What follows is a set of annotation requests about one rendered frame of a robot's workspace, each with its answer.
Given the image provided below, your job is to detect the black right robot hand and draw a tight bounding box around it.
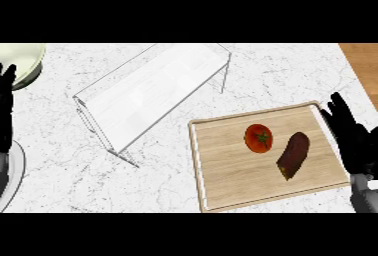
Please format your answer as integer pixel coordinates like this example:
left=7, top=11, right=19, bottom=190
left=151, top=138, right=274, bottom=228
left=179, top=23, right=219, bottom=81
left=318, top=91, right=378, bottom=176

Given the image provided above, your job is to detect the dark purple eggplant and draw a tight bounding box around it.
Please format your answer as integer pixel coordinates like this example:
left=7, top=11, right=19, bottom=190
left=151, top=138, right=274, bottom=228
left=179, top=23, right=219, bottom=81
left=274, top=131, right=311, bottom=182

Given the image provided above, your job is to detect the wooden tray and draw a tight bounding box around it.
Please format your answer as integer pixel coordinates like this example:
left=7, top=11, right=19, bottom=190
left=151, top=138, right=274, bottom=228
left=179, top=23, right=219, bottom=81
left=187, top=100, right=352, bottom=213

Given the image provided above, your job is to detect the white round plate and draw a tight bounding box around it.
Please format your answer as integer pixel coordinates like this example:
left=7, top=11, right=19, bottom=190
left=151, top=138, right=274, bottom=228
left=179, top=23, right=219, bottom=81
left=0, top=139, right=26, bottom=214

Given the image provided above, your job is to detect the red tomato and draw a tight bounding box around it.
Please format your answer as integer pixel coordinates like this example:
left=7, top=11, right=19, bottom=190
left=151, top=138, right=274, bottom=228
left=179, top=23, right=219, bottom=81
left=243, top=123, right=274, bottom=154

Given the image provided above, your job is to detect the white tiered shelf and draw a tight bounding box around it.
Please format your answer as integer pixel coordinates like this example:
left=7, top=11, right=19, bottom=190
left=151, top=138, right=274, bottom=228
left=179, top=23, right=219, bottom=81
left=72, top=43, right=233, bottom=169

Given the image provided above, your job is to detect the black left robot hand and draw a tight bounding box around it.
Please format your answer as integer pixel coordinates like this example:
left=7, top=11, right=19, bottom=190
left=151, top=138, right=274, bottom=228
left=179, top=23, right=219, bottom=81
left=0, top=63, right=17, bottom=154

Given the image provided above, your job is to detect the pale green round bowl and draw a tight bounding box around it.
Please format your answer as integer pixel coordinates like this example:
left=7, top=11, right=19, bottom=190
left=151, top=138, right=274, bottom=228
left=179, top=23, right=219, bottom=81
left=0, top=43, right=47, bottom=92

